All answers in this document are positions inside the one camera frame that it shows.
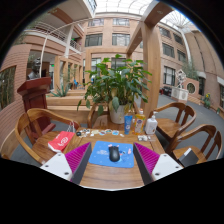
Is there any red bag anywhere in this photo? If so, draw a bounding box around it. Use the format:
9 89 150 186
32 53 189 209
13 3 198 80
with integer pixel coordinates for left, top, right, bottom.
47 121 77 153

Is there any dark red wooden podium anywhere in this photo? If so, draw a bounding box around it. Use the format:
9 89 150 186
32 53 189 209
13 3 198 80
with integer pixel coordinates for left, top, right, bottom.
17 77 56 144

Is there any wooden pergola post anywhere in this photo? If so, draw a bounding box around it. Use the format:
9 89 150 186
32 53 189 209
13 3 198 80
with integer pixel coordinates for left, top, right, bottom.
126 1 181 118

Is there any black computer mouse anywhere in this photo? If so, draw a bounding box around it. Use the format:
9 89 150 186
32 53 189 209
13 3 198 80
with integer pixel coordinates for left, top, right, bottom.
108 145 121 163

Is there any white sculpture on pedestal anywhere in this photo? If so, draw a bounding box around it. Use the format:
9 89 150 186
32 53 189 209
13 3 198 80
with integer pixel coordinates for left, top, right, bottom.
175 69 190 102

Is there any blue squeeze tube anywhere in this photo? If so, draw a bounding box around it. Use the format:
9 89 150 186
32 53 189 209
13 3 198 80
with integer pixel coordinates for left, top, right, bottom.
123 114 133 136

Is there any blue cartoon mouse pad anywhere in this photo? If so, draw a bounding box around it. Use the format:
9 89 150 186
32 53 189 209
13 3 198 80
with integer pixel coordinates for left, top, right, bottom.
88 140 135 169

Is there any black notebook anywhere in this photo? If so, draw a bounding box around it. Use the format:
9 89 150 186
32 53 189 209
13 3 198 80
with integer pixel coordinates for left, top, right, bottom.
177 147 200 168

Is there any black key bunch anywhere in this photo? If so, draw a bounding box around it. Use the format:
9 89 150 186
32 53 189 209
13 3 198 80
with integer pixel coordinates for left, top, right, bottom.
75 129 87 138

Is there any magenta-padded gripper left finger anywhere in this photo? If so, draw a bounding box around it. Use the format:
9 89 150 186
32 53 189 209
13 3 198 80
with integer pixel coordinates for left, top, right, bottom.
39 142 93 185

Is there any dark bust statue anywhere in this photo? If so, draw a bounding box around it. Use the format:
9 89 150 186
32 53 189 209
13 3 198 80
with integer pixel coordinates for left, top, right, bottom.
27 57 43 80

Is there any white pump bottle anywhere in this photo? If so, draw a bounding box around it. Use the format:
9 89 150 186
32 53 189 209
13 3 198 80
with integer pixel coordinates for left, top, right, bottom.
144 111 159 135

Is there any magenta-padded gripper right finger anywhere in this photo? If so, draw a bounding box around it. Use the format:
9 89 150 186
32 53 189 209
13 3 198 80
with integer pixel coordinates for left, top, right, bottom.
133 142 184 185

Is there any wooden armchair with notebook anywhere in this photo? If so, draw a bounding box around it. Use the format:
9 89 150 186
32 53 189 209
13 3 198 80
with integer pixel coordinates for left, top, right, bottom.
165 123 223 168

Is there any yellow flowering plant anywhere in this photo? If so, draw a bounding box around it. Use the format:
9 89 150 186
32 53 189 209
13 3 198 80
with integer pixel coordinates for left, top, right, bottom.
202 93 213 109

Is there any green potted plant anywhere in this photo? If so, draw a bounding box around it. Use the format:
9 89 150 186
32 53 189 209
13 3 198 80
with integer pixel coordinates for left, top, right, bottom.
77 53 153 125

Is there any yellow liquid bottle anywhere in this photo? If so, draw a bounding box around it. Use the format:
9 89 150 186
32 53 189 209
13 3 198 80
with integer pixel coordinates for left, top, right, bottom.
133 108 147 135

